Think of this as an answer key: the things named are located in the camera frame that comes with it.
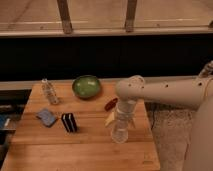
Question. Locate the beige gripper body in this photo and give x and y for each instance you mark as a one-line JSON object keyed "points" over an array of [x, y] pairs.
{"points": [[125, 110]]}

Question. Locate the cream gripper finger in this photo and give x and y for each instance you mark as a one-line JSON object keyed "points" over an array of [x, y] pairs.
{"points": [[132, 123], [110, 119]]}

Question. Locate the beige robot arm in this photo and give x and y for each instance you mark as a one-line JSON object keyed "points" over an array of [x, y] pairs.
{"points": [[196, 93]]}

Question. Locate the black white striped eraser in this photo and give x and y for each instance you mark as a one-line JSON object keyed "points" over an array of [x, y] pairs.
{"points": [[69, 122]]}

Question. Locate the dark red oblong object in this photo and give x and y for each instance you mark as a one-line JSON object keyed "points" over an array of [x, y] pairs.
{"points": [[111, 104]]}

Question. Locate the green bowl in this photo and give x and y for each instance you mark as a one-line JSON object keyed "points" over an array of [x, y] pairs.
{"points": [[86, 86]]}

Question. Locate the blue grey sponge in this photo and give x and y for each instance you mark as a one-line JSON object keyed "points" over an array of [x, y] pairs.
{"points": [[46, 117]]}

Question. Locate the clear plastic water bottle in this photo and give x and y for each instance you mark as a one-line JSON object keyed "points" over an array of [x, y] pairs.
{"points": [[49, 92]]}

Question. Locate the right metal railing post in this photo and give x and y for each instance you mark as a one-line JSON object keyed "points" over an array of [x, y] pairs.
{"points": [[130, 15]]}

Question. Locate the metal railing post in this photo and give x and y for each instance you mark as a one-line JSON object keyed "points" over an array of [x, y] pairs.
{"points": [[65, 16], [130, 15]]}

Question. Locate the left metal railing post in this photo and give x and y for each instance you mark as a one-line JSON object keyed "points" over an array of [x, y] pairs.
{"points": [[65, 16]]}

